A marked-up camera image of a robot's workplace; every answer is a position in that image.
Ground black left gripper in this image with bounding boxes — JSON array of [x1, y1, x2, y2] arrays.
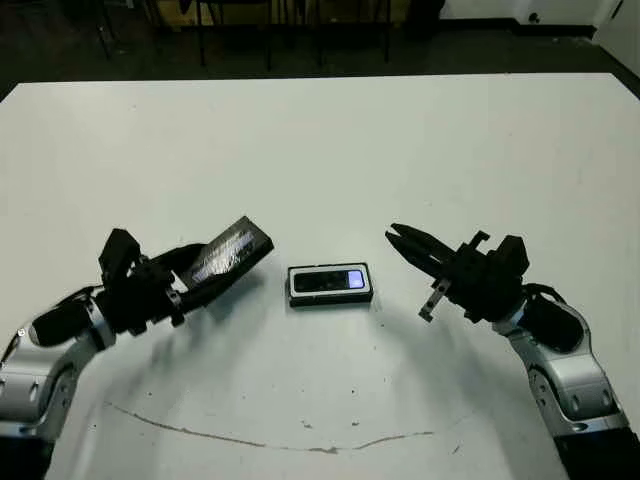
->
[[94, 242, 244, 339]]

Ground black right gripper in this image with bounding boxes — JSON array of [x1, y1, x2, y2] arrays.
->
[[383, 222, 525, 325]]

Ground black box lid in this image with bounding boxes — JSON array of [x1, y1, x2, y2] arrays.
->
[[188, 215, 275, 290]]

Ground black box base white insert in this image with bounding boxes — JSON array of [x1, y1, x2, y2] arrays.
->
[[287, 262, 375, 310]]

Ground black metal chair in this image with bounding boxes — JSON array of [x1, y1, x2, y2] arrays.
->
[[95, 0, 165, 60], [195, 0, 274, 72], [314, 0, 392, 67]]

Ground black trash bin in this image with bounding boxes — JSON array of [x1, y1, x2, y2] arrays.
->
[[402, 0, 446, 41]]

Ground yellow wooden cabinet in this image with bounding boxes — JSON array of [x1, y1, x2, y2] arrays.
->
[[154, 0, 281, 26]]

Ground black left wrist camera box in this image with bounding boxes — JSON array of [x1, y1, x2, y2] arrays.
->
[[97, 228, 143, 282]]

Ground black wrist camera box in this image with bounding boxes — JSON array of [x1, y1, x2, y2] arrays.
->
[[97, 228, 143, 282], [497, 233, 532, 275]]

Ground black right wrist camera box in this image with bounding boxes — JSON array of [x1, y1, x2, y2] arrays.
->
[[497, 233, 532, 275]]

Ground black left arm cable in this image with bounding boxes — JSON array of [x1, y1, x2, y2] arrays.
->
[[52, 283, 104, 307]]

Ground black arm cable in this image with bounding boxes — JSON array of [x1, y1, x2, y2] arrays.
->
[[52, 283, 104, 307], [524, 282, 571, 306]]

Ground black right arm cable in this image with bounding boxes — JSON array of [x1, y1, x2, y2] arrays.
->
[[524, 282, 571, 306]]

